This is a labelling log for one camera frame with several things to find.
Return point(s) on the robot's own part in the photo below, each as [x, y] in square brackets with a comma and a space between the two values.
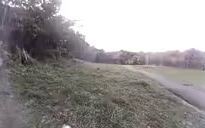
[66, 126]

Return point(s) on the open grass field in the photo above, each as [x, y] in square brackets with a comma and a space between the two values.
[190, 75]

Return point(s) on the clump of dark trees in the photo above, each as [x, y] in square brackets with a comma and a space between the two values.
[40, 33]

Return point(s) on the row of bushes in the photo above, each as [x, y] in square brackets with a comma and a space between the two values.
[170, 58]

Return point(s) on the grey asphalt path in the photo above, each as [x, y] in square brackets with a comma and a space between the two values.
[197, 95]

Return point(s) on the grass verge by trees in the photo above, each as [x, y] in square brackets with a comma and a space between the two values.
[100, 93]

